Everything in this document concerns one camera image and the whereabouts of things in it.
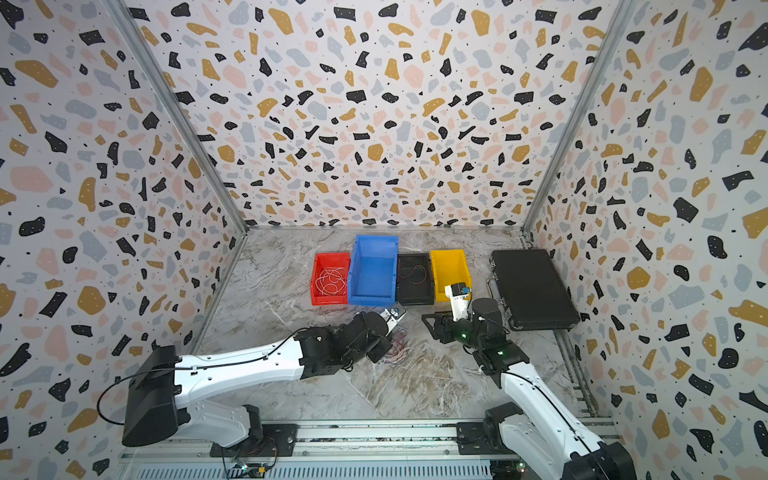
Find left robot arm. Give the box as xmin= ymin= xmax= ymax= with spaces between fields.
xmin=119 ymin=307 xmax=404 ymax=448

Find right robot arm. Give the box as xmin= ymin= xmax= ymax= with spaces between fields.
xmin=421 ymin=298 xmax=637 ymax=479

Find black plastic bin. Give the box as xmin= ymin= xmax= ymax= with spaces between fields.
xmin=396 ymin=253 xmax=435 ymax=306

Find yellow plastic bin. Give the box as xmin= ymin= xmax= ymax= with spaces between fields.
xmin=430 ymin=249 xmax=472 ymax=303

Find blue plastic bin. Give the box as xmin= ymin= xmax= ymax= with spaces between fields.
xmin=347 ymin=235 xmax=399 ymax=308

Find red plastic bin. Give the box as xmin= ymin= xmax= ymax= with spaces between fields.
xmin=310 ymin=252 xmax=351 ymax=306

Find black briefcase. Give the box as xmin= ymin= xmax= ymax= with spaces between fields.
xmin=490 ymin=249 xmax=580 ymax=331

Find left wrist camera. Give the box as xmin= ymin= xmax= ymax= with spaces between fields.
xmin=381 ymin=306 xmax=407 ymax=333

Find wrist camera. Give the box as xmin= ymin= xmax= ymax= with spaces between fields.
xmin=381 ymin=306 xmax=407 ymax=333
xmin=444 ymin=282 xmax=471 ymax=322

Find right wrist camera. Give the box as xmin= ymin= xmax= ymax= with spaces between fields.
xmin=444 ymin=282 xmax=471 ymax=322

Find white cable in red bin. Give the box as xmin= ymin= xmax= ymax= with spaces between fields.
xmin=316 ymin=266 xmax=348 ymax=296

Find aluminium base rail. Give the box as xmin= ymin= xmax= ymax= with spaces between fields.
xmin=116 ymin=418 xmax=628 ymax=480

